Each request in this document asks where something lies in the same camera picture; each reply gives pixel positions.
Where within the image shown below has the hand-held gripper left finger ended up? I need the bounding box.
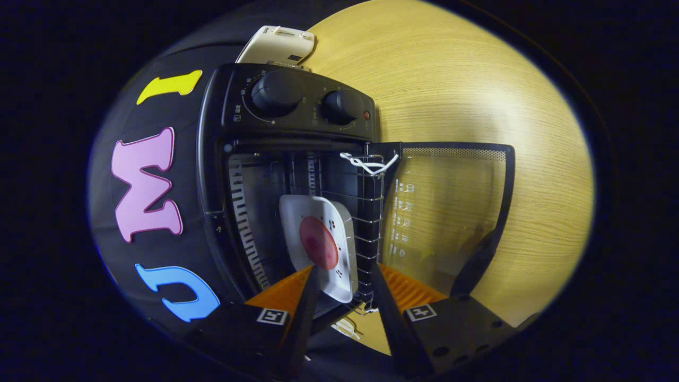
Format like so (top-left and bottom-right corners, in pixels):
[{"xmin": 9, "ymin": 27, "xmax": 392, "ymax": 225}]
[{"xmin": 183, "ymin": 265, "xmax": 320, "ymax": 380}]

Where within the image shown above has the black toaster oven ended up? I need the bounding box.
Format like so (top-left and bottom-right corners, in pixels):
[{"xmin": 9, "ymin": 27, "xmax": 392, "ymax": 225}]
[{"xmin": 196, "ymin": 63, "xmax": 516, "ymax": 340}]

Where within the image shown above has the cream white toaster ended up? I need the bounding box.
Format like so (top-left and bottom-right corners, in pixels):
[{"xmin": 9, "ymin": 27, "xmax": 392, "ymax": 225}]
[{"xmin": 235, "ymin": 25, "xmax": 316, "ymax": 70}]

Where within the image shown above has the metal wire oven rack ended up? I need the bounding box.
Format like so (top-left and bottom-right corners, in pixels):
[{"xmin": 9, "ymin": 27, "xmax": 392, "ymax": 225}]
[{"xmin": 339, "ymin": 154, "xmax": 385, "ymax": 314}]

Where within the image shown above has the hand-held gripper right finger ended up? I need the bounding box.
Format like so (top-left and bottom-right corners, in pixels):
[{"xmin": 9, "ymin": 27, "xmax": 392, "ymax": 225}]
[{"xmin": 369, "ymin": 262, "xmax": 539, "ymax": 378}]

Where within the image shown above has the white square plate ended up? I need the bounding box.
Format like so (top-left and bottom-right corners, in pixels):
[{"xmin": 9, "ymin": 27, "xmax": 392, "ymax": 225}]
[{"xmin": 278, "ymin": 194, "xmax": 359, "ymax": 304}]

